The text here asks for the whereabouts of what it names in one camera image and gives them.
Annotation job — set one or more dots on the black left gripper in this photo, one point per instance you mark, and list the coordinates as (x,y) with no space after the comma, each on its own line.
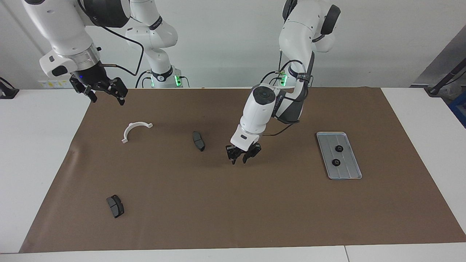
(241,153)

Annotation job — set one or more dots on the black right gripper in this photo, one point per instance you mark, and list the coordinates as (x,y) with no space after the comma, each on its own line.
(91,76)

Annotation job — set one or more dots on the black bearing gear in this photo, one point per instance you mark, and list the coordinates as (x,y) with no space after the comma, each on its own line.
(336,162)
(339,148)

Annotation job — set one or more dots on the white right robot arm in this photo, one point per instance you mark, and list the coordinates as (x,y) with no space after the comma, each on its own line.
(62,29)

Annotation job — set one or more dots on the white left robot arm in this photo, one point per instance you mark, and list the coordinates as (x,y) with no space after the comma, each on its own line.
(258,109)

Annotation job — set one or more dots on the silver metal tray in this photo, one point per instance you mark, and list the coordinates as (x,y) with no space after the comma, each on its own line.
(346,173)

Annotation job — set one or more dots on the dark grey brake pad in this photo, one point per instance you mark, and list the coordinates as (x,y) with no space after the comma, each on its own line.
(115,207)
(198,142)

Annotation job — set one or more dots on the brown table mat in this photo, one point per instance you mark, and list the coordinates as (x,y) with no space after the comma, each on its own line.
(255,203)

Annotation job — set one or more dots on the black table clamp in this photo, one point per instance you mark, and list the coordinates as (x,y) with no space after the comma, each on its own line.
(9,93)

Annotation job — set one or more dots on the black stand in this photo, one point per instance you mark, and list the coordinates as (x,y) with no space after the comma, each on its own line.
(435,91)

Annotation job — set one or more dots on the blue crate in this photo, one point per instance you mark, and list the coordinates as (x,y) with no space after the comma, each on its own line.
(459,109)

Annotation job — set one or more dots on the white curved plastic bracket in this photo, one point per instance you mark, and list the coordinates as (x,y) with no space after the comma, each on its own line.
(137,124)

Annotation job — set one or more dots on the white wall socket box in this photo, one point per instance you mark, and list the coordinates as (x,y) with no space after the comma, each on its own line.
(54,82)

